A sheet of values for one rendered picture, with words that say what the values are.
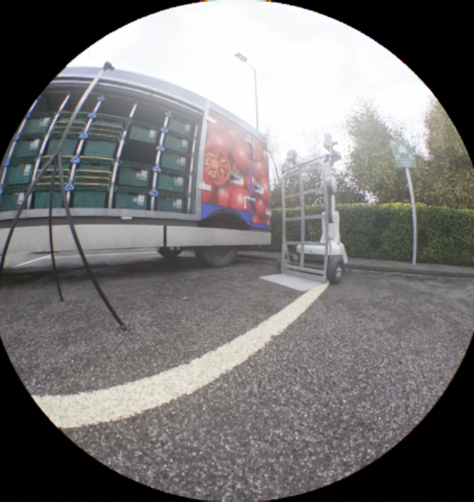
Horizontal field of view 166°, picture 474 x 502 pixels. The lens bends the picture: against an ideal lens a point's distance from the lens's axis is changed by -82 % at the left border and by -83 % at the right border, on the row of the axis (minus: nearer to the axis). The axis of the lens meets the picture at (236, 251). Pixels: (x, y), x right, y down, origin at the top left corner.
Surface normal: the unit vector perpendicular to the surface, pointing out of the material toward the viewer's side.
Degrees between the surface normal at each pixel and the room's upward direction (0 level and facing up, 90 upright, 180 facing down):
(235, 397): 0
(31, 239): 90
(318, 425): 0
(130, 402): 0
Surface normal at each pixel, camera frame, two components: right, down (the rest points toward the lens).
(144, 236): 0.73, 0.05
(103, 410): 0.01, -1.00
